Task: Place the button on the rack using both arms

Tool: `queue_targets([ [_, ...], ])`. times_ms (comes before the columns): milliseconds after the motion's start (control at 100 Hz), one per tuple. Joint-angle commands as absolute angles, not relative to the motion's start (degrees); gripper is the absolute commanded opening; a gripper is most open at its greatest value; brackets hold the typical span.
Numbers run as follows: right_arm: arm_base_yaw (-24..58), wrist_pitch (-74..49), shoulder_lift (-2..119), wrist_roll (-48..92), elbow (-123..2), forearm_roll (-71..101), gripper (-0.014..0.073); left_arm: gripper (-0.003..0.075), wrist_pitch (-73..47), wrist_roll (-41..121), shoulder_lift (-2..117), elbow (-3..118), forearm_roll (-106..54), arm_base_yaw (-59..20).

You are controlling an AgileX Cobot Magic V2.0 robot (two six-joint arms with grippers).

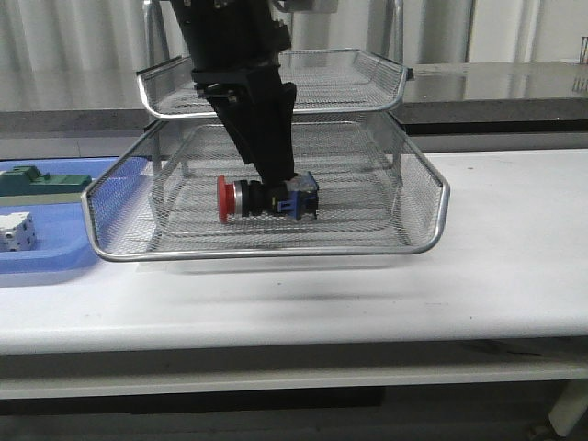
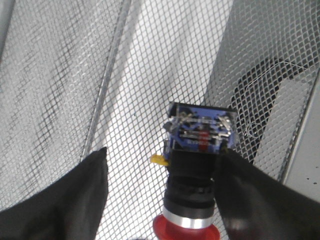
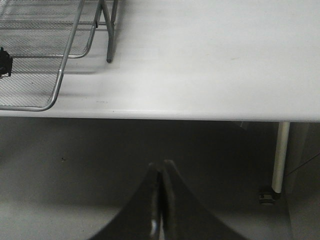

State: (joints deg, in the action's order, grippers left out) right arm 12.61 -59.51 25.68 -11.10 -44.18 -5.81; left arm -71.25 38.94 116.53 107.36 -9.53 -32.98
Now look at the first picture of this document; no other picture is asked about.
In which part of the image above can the white grey electrical block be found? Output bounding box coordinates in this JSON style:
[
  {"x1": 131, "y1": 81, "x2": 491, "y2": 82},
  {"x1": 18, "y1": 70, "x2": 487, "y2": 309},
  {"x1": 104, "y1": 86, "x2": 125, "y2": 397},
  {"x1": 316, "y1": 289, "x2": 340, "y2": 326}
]
[{"x1": 1, "y1": 211, "x2": 37, "y2": 252}]

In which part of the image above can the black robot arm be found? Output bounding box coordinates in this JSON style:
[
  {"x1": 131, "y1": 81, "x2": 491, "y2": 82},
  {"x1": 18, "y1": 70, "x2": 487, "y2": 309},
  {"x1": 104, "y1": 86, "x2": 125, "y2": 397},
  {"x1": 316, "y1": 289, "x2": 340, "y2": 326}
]
[{"x1": 172, "y1": 1, "x2": 297, "y2": 185}]

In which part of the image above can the silver wire rack frame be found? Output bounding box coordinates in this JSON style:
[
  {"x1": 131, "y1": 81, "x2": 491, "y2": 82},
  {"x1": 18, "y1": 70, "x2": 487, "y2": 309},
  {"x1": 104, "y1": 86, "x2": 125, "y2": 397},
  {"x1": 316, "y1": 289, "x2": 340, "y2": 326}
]
[{"x1": 141, "y1": 0, "x2": 414, "y2": 185}]

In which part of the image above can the white table leg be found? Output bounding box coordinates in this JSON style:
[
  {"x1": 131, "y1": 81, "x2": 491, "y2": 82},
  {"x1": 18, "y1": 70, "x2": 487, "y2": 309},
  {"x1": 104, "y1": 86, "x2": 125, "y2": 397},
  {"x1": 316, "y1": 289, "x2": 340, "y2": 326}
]
[{"x1": 548, "y1": 379, "x2": 588, "y2": 437}]

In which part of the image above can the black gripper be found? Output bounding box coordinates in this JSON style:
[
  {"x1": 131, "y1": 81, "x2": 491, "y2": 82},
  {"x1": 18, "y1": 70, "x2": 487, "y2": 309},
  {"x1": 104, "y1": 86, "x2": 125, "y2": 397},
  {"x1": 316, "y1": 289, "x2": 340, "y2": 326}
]
[{"x1": 191, "y1": 61, "x2": 296, "y2": 185}]

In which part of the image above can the grey stone counter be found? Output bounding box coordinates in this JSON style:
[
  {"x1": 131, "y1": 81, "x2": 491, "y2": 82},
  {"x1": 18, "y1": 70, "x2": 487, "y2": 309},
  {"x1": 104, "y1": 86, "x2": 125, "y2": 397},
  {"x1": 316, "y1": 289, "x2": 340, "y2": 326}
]
[{"x1": 1, "y1": 62, "x2": 587, "y2": 135}]

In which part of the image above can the green terminal block component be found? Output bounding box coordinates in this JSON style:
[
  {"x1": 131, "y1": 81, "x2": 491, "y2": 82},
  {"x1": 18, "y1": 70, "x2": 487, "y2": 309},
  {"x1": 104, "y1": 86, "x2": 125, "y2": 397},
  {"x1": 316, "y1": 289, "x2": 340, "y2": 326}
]
[{"x1": 1, "y1": 165, "x2": 92, "y2": 197}]

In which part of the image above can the blue plastic tray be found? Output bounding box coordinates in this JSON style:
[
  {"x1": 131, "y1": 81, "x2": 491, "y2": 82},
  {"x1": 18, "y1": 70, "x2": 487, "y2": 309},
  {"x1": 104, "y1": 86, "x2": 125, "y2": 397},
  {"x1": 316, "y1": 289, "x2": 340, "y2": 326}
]
[{"x1": 1, "y1": 157, "x2": 147, "y2": 274}]

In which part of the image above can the red emergency stop button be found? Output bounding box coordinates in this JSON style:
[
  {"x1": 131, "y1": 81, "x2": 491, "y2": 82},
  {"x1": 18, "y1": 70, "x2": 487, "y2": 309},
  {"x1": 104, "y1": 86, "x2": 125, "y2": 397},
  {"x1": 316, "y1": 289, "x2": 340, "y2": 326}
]
[{"x1": 217, "y1": 172, "x2": 320, "y2": 223}]

